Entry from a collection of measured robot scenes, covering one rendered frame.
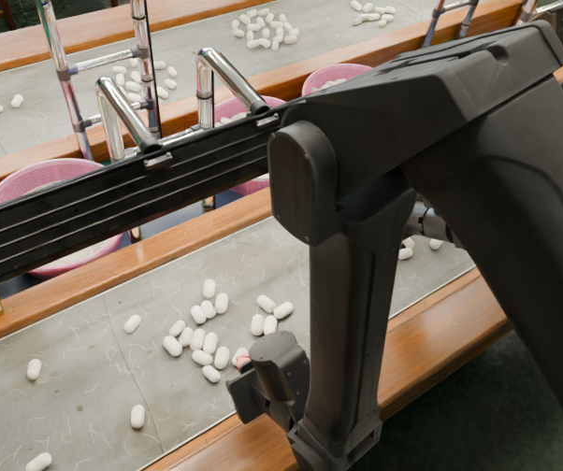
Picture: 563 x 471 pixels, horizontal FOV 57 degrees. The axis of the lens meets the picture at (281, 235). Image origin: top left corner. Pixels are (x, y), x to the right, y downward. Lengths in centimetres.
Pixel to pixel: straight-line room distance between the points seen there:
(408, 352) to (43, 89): 99
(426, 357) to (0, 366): 68
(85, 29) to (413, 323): 108
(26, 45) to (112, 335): 81
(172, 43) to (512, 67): 128
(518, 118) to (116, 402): 74
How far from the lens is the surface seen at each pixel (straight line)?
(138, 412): 84
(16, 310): 95
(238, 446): 81
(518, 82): 24
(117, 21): 152
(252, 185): 110
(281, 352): 58
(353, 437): 54
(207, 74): 80
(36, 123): 128
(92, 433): 86
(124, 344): 91
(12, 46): 148
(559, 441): 189
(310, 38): 153
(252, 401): 72
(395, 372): 89
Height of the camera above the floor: 155
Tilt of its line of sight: 53 degrees down
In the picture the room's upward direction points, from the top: 9 degrees clockwise
